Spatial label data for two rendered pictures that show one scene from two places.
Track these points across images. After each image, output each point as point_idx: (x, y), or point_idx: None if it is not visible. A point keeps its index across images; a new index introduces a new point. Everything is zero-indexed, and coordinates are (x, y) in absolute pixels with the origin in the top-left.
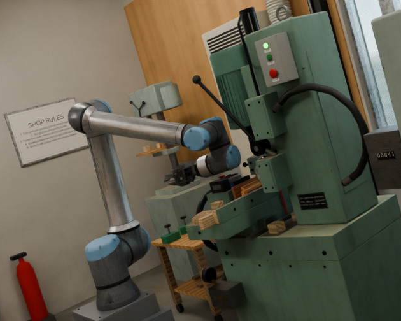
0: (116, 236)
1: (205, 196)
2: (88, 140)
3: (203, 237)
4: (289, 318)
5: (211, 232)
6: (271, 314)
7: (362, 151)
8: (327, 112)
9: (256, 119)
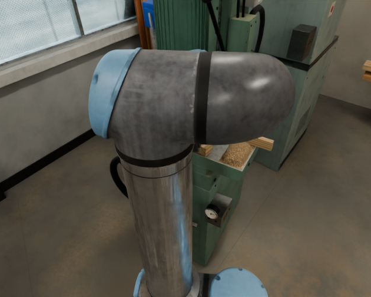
0: (229, 268)
1: None
2: (185, 172)
3: (248, 166)
4: (230, 182)
5: (254, 154)
6: (224, 193)
7: (257, 52)
8: None
9: (250, 39)
